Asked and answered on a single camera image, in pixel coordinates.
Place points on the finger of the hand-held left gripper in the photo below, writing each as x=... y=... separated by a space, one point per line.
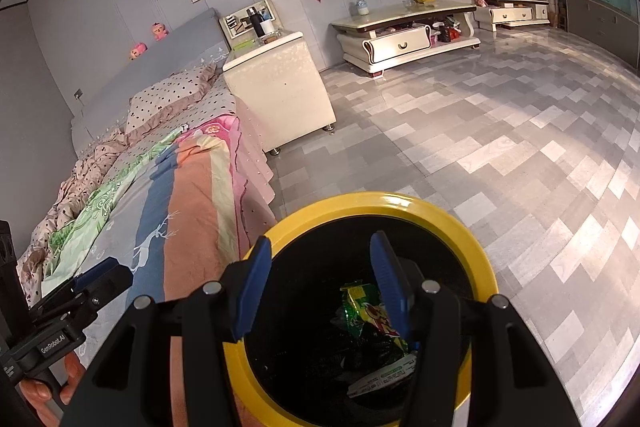
x=112 y=284
x=95 y=269

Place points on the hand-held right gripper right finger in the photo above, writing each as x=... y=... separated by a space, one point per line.
x=387 y=282

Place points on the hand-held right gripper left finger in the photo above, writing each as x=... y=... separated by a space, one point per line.
x=252 y=287

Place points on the green and yellow snack packet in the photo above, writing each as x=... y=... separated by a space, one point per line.
x=370 y=312

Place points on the yellow-rimmed black trash bin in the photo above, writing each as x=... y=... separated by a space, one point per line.
x=350 y=207

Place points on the person's left hand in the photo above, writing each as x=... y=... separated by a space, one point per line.
x=75 y=372

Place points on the green floral blanket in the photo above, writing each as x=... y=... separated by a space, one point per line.
x=100 y=207

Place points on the striped deer-print quilt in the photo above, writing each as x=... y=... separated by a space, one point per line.
x=190 y=217

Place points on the white printed packet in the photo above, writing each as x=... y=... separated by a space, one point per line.
x=385 y=377

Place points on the polka-dot crumpled quilt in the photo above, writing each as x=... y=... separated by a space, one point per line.
x=85 y=172

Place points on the pink floral blanket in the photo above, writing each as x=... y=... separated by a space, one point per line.
x=215 y=127

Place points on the polka-dot bed sheet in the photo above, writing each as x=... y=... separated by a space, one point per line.
x=225 y=104

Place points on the polka-dot ruffled pillow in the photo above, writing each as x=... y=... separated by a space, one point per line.
x=170 y=94

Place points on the cream nightstand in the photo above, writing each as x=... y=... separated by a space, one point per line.
x=285 y=92

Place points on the bed with grey headboard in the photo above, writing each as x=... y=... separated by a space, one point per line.
x=150 y=62

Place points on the pink doll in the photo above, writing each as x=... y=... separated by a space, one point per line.
x=138 y=51
x=160 y=31

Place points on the large cream TV cabinet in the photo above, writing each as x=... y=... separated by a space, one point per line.
x=395 y=44

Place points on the red items in cabinet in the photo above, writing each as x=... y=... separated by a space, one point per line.
x=445 y=32

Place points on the white cup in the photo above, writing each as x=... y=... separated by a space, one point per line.
x=269 y=27

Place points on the black thermos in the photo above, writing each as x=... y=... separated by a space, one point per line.
x=256 y=24

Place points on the pale blue bottle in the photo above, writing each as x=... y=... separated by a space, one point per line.
x=361 y=7

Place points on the small cream TV cabinet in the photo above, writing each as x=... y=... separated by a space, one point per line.
x=510 y=13

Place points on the grey cabinet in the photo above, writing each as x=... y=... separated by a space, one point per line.
x=600 y=22

